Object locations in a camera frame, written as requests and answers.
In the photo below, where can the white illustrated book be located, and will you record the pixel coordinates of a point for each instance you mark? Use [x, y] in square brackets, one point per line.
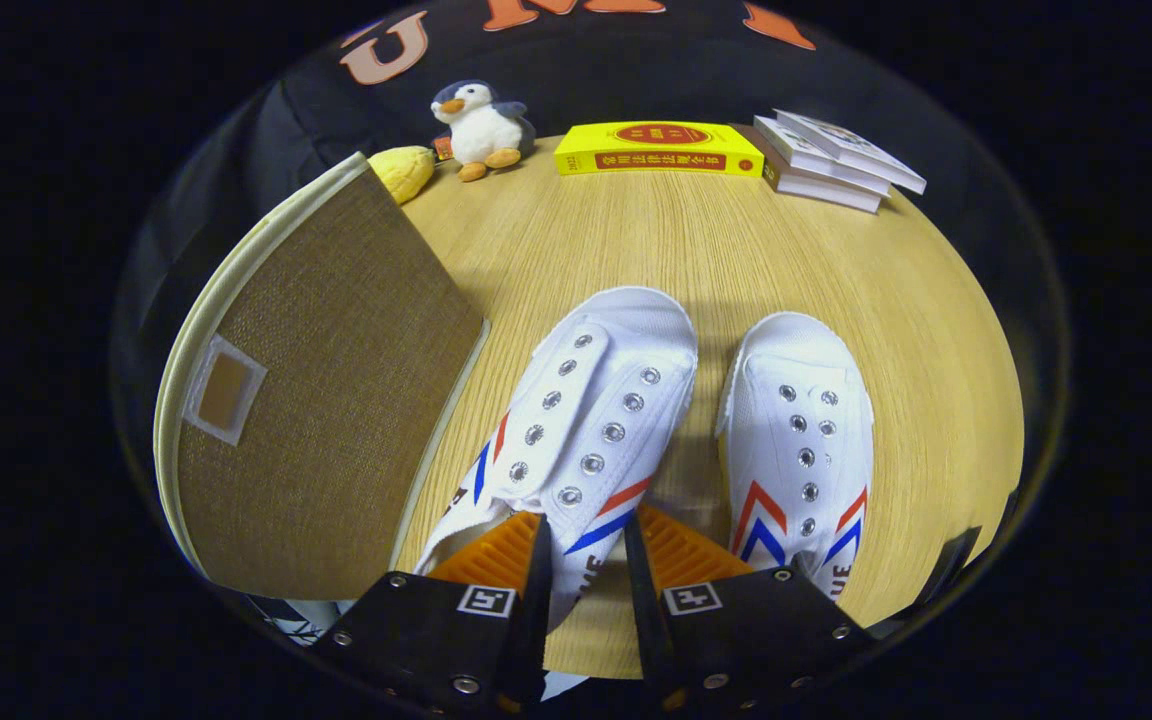
[816, 165]
[856, 150]

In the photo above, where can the yellow round plush toy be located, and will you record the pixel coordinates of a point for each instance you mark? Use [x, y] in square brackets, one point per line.
[404, 172]

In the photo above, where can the white shoe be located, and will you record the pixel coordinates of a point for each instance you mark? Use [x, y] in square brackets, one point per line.
[586, 400]
[796, 420]

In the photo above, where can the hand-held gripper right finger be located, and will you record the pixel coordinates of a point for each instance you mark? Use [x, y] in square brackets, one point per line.
[641, 600]

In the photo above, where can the black backdrop cloth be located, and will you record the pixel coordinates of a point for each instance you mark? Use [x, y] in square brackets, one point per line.
[576, 70]

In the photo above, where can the penguin plush toy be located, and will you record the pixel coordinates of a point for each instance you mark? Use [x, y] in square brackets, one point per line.
[484, 130]

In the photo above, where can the beige fabric storage box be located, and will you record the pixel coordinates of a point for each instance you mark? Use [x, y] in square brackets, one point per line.
[336, 400]

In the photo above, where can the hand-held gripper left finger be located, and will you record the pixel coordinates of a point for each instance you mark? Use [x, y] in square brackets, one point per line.
[540, 620]

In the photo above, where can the yellow book red label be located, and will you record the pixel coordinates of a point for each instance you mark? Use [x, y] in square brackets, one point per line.
[656, 150]

